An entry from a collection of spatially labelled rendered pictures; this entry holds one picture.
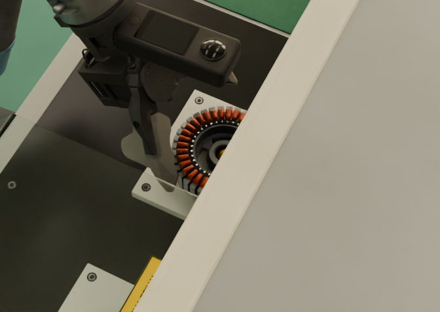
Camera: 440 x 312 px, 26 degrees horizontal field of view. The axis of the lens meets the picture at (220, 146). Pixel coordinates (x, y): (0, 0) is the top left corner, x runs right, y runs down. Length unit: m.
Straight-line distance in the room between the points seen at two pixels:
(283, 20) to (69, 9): 0.39
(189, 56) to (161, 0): 0.31
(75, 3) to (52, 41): 1.27
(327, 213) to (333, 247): 0.02
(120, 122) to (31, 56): 1.05
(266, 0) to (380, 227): 0.81
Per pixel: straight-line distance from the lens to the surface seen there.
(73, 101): 1.12
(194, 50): 0.89
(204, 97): 1.09
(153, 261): 0.69
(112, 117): 1.10
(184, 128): 1.03
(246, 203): 0.42
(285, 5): 1.22
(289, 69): 0.46
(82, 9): 0.87
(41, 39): 2.15
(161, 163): 0.95
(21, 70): 2.11
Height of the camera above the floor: 1.70
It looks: 60 degrees down
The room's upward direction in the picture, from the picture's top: straight up
